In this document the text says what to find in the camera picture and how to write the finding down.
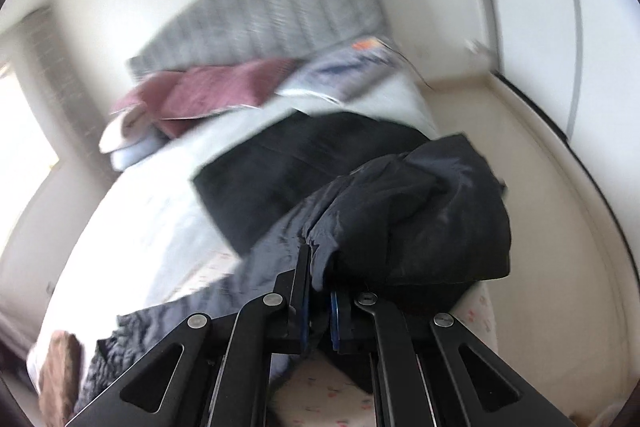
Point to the folded black garment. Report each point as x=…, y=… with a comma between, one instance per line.
x=290, y=167

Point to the dark grey jacket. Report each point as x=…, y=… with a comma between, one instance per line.
x=400, y=217

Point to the brown furry cloth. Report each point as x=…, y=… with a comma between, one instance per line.
x=60, y=372

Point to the white wardrobe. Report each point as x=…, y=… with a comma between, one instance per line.
x=560, y=7

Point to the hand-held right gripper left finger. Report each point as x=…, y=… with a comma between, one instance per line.
x=303, y=307

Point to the grey padded headboard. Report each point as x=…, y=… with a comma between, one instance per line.
x=265, y=12

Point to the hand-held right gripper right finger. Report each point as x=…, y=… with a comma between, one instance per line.
x=336, y=314

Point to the white printed pillow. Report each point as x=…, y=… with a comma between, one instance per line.
x=345, y=64

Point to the bed with white sheet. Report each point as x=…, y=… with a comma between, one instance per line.
x=165, y=217

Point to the window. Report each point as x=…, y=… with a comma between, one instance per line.
x=22, y=127

